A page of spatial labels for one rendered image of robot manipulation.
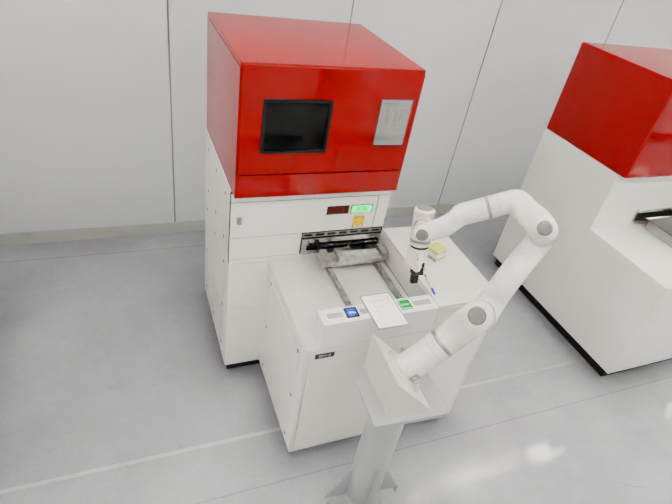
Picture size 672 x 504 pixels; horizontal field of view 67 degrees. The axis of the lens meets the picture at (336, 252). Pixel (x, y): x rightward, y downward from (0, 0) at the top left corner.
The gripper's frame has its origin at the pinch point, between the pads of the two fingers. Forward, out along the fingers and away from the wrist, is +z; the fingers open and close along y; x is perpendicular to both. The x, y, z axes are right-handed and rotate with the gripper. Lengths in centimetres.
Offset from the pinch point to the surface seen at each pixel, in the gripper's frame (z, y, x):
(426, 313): 18.4, 0.5, 9.0
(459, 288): 13.6, -8.3, 31.6
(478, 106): -38, -203, 174
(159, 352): 92, -105, -99
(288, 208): -13, -57, -38
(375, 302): 14.0, -7.2, -13.0
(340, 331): 21.0, 0.0, -32.0
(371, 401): 36, 27, -29
